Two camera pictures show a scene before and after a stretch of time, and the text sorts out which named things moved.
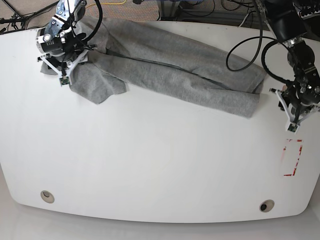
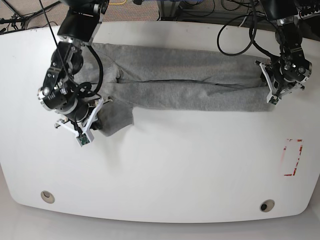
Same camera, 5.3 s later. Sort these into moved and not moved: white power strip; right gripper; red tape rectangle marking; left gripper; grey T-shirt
Moved: left gripper; right gripper; grey T-shirt
Not moved: white power strip; red tape rectangle marking
